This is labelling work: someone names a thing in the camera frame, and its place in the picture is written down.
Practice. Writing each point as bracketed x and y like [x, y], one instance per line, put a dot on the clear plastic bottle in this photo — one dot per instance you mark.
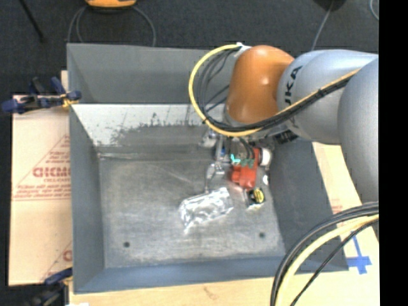
[204, 209]

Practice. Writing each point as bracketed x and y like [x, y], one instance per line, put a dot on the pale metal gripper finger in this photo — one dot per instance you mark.
[225, 179]
[213, 174]

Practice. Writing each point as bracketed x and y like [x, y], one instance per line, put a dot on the brown cardboard board, red print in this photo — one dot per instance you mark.
[38, 202]

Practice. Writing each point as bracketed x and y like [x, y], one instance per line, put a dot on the black cylinder on white bracket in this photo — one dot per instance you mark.
[287, 137]

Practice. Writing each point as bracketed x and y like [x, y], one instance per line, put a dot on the yellow and black round object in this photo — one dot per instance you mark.
[256, 196]

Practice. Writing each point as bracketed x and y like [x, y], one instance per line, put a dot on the grey metal bin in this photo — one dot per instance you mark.
[143, 177]

